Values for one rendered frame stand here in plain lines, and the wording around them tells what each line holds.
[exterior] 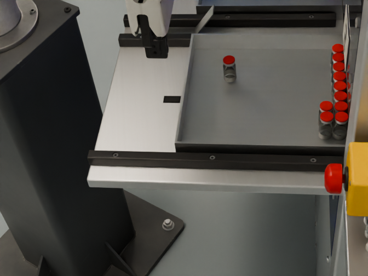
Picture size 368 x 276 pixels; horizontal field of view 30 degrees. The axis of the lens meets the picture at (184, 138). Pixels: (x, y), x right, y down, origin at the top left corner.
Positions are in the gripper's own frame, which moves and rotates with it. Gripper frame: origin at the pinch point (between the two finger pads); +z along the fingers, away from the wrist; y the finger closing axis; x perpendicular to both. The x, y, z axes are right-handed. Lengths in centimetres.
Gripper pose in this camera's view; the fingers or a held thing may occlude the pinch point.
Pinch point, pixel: (156, 44)
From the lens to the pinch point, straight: 100.9
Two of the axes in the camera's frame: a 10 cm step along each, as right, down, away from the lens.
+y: 1.1, -7.6, 6.4
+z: 0.9, 6.5, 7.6
